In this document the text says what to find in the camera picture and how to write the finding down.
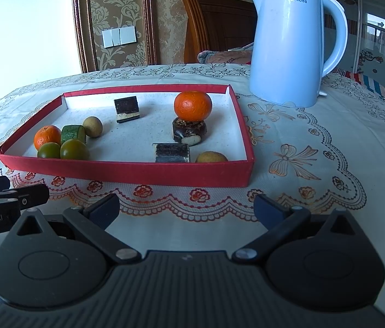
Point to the sliding door wardrobe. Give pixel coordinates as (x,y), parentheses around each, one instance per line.
(360,58)

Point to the red shallow box tray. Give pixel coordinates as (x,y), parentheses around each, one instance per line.
(144,133)

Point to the green cucumber piece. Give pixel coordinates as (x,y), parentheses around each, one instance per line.
(73,133)

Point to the green tangerine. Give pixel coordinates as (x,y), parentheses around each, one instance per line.
(49,151)
(74,149)

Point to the yellow-brown round fruit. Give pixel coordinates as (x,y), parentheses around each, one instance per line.
(211,157)
(92,126)

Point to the white wall switch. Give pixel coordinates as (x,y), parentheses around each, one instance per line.
(119,36)

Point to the dark round slice white spot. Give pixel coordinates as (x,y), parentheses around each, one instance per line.
(187,132)

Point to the large orange tangerine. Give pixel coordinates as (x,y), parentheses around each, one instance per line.
(192,106)

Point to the brown wooden headboard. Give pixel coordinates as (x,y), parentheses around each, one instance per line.
(220,24)

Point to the light blue electric kettle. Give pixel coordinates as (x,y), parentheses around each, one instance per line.
(281,47)

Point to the brown wall trim frame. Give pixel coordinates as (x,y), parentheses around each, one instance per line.
(79,24)

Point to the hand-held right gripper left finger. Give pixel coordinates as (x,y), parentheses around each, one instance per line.
(105,209)

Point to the striped cloth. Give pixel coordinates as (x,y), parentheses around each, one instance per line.
(370,82)

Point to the dark log piece beige end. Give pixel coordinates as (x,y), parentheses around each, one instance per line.
(127,108)
(172,152)

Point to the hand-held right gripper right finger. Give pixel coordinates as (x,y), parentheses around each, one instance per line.
(268,213)

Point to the small orange tangerine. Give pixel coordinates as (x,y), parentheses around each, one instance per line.
(47,137)

